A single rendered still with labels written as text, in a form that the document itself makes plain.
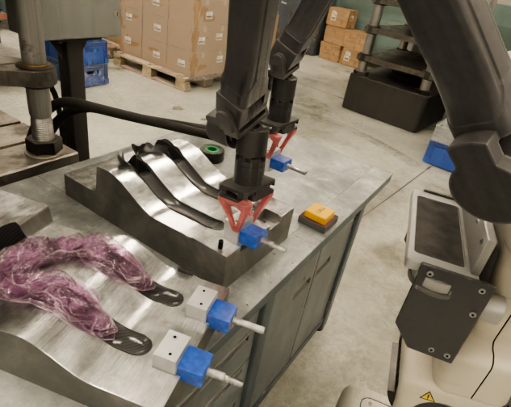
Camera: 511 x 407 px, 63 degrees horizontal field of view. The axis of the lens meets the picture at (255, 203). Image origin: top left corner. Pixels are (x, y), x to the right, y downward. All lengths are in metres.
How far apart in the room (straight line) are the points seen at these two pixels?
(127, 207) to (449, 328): 0.66
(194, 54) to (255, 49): 4.11
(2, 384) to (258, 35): 0.61
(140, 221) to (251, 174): 0.30
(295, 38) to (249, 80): 0.34
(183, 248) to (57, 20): 0.85
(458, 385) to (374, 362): 1.14
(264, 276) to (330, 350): 1.04
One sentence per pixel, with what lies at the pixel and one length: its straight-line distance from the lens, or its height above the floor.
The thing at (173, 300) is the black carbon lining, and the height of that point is 0.85.
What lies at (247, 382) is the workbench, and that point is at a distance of 1.29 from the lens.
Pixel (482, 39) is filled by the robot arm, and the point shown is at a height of 1.35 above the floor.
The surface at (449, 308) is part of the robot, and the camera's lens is 0.68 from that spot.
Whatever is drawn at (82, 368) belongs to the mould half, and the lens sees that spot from 0.66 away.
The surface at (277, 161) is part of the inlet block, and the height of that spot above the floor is 0.94.
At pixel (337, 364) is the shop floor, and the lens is 1.86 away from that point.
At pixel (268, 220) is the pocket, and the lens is 0.96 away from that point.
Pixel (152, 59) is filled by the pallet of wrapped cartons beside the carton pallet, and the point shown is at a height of 0.19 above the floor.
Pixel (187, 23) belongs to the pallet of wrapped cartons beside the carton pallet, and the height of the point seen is 0.68.
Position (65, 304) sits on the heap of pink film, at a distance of 0.68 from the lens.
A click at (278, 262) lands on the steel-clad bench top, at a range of 0.94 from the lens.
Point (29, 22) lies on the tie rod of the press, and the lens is 1.26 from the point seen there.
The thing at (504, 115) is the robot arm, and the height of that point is 1.29.
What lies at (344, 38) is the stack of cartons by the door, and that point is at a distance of 7.61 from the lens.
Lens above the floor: 1.38
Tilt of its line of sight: 31 degrees down
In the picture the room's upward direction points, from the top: 10 degrees clockwise
